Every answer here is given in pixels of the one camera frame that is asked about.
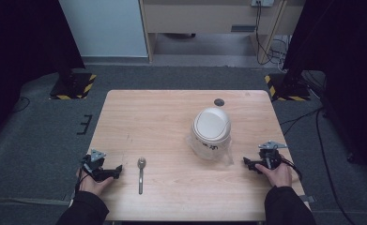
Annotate person's left hand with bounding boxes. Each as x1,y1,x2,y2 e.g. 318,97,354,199
75,168,115,198

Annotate light wooden desk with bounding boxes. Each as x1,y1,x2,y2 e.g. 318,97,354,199
139,0,307,64

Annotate black curtain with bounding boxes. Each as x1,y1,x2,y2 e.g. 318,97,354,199
282,0,367,187
0,0,86,149

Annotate metal spoon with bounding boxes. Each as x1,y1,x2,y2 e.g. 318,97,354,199
136,157,147,196

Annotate right hand-held gripper black cable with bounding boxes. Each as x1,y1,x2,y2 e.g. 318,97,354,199
280,157,303,183

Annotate left hand-held gripper black cable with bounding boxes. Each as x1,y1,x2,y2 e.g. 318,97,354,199
74,162,92,192

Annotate black stand base striped edge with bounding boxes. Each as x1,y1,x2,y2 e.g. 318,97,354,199
49,71,98,101
264,72,312,102

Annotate black hanging cables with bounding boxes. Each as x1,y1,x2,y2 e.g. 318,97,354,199
253,1,290,67

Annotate hand-held gripper black cable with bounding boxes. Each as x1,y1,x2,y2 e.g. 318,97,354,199
74,162,92,192
280,157,303,183

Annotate person's right hand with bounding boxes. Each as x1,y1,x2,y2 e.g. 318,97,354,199
254,155,294,188

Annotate long black floor cable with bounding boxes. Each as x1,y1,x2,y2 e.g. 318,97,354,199
314,107,358,225

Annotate grey power strip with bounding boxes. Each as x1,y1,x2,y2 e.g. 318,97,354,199
250,0,275,8

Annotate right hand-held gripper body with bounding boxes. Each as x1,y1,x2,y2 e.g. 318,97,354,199
257,141,289,171

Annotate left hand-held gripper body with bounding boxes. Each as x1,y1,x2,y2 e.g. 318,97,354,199
81,148,110,182

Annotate grey metal table bracket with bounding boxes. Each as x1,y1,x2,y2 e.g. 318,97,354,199
298,194,317,204

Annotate white panel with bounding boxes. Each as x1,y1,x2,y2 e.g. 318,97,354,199
57,0,149,58

